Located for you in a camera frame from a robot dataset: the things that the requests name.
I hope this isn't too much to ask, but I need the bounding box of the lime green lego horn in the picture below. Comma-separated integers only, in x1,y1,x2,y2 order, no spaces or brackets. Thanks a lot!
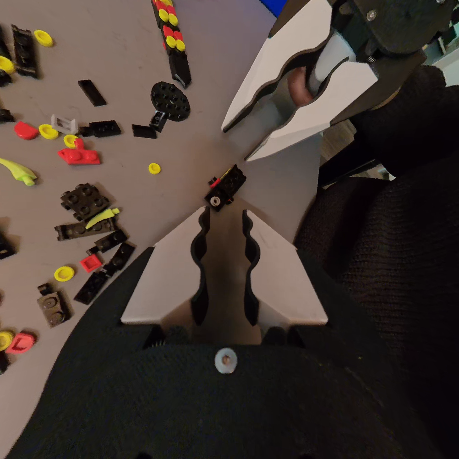
85,208,120,230
0,158,37,187

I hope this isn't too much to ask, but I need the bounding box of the person's right forearm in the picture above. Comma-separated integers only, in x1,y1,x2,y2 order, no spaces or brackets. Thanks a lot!
350,65,459,176

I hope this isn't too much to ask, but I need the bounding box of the black red lego car assembly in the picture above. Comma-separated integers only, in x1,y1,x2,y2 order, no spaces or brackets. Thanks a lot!
204,164,247,212

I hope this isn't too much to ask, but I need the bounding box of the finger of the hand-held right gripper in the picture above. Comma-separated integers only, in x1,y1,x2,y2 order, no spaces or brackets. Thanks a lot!
221,0,336,134
245,57,380,162

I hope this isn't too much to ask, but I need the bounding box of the person's right hand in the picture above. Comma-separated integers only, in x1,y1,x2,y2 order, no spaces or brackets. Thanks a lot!
287,66,317,107

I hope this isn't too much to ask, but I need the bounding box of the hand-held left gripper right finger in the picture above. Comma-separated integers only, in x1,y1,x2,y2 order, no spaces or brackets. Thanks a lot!
242,209,329,330

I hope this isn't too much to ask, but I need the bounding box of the red yellow black lego snake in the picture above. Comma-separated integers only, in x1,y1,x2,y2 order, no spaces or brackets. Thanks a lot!
151,0,192,89

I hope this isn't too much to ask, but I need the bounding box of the pile of lego pieces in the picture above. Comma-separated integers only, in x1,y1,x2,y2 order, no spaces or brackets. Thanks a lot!
0,23,162,375

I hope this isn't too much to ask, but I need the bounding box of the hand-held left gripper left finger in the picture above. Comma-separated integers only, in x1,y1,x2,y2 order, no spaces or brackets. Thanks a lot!
120,206,211,329

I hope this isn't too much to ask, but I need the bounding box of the blue plastic storage bin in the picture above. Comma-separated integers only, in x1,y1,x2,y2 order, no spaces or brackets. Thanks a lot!
258,0,289,18

